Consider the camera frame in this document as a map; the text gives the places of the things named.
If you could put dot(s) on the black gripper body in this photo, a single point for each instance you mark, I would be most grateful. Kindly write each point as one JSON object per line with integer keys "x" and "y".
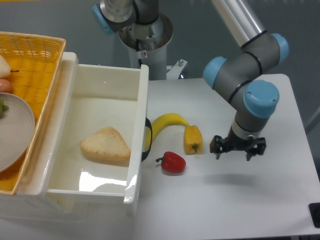
{"x": 237, "y": 143}

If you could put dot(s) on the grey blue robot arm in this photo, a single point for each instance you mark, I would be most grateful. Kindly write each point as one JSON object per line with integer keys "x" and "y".
{"x": 237, "y": 80}

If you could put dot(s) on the pink sausage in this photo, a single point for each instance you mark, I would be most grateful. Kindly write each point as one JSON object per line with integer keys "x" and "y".
{"x": 5, "y": 86}

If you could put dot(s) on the white pear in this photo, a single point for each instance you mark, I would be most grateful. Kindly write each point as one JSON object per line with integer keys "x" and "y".
{"x": 5, "y": 69}

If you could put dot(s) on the black corner device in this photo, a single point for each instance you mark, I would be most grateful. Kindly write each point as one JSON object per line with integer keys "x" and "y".
{"x": 314, "y": 209}

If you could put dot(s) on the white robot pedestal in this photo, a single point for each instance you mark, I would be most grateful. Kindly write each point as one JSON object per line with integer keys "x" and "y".
{"x": 147, "y": 45}

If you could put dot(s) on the yellow woven basket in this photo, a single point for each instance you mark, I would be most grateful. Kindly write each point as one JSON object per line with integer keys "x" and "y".
{"x": 37, "y": 57}

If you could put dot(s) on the grey ridged plate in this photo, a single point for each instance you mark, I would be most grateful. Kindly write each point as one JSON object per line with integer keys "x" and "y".
{"x": 17, "y": 126}

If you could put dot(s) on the bread slice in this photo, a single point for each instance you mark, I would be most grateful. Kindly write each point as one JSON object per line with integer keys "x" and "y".
{"x": 106, "y": 146}

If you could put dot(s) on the green grapes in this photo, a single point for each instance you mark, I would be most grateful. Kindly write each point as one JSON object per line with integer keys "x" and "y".
{"x": 3, "y": 107}

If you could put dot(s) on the yellow bell pepper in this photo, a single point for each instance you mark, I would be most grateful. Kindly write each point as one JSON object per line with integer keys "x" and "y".
{"x": 192, "y": 140}

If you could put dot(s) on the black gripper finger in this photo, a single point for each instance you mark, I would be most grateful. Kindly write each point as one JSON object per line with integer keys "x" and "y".
{"x": 257, "y": 147}
{"x": 218, "y": 146}

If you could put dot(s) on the yellow banana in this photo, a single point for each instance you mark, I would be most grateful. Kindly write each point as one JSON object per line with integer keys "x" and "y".
{"x": 163, "y": 121}

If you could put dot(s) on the white drawer cabinet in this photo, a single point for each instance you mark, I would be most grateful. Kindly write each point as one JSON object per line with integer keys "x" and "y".
{"x": 32, "y": 201}

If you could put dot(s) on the red bell pepper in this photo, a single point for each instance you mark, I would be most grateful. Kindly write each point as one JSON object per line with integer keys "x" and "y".
{"x": 172, "y": 162}

